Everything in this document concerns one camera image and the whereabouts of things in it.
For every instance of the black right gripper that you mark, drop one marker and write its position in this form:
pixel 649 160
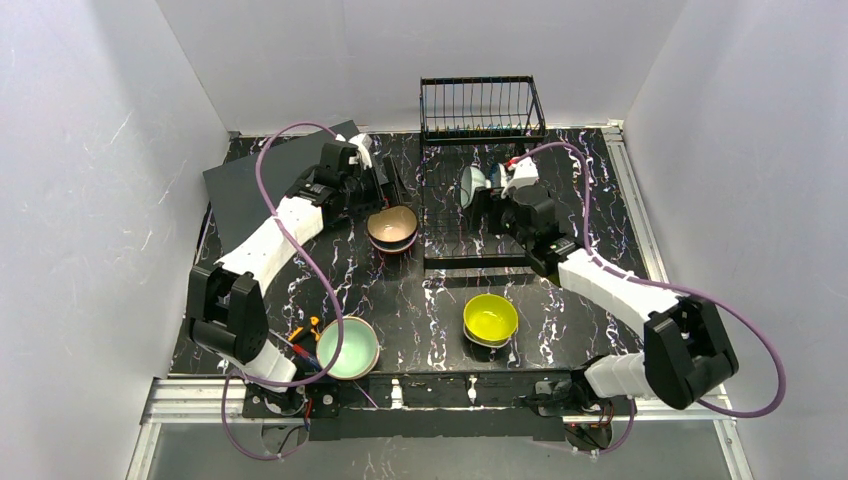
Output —
pixel 490 196

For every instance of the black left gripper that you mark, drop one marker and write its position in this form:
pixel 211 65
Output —
pixel 383 183

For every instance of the blue floral white bowl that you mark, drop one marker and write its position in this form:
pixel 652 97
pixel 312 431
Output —
pixel 499 178

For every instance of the black wire dish rack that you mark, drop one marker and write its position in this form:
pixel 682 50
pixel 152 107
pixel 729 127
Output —
pixel 470 121

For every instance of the celadon green bowl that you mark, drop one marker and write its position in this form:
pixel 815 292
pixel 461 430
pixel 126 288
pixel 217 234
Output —
pixel 360 349

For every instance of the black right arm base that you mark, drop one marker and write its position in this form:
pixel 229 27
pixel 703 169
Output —
pixel 614 416

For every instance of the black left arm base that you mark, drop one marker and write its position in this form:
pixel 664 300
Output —
pixel 285 401

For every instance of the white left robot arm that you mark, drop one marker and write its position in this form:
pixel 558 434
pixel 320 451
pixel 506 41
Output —
pixel 225 312

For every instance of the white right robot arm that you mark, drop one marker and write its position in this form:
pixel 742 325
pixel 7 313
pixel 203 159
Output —
pixel 686 349

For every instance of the red blue screwdriver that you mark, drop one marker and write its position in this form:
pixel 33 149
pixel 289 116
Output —
pixel 299 351

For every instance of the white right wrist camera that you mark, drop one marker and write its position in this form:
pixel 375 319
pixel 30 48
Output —
pixel 518 173

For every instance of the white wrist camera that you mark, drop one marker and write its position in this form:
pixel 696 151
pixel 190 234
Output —
pixel 518 173
pixel 362 142

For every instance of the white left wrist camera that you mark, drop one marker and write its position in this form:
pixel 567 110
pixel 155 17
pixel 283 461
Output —
pixel 362 142

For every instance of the orange handled pliers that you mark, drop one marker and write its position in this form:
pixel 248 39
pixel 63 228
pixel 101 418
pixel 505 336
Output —
pixel 311 328

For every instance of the grey blue network switch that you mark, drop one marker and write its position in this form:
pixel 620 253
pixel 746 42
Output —
pixel 237 206

